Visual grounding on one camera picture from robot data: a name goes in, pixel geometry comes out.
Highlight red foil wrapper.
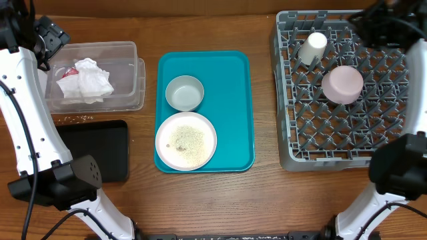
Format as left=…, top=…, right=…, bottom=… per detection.
left=62, top=67, right=79, bottom=78

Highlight white napkin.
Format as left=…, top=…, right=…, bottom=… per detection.
left=57, top=75, right=103, bottom=105
left=75, top=58, right=114, bottom=97

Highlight grey bowl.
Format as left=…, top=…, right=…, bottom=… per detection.
left=165, top=75, right=205, bottom=111

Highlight white paper cup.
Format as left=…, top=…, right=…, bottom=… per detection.
left=298, top=32, right=328, bottom=65

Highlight grey dishwasher rack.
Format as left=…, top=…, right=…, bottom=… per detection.
left=270, top=10, right=408, bottom=171

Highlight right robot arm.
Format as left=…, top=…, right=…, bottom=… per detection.
left=318, top=0, right=426, bottom=240

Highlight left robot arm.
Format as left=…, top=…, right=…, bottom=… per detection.
left=1, top=1, right=143, bottom=239

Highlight clear plastic waste bin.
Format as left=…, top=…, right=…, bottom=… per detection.
left=40, top=41, right=145, bottom=114

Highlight scattered rice grains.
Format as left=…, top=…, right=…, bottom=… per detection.
left=54, top=115, right=94, bottom=125

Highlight black plastic tray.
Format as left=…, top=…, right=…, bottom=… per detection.
left=57, top=120, right=129, bottom=183

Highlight large white plate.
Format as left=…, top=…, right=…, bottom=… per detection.
left=155, top=112, right=218, bottom=171

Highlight teal serving tray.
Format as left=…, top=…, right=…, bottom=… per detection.
left=155, top=51, right=256, bottom=173

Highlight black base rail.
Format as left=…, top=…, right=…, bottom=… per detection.
left=139, top=231, right=381, bottom=240

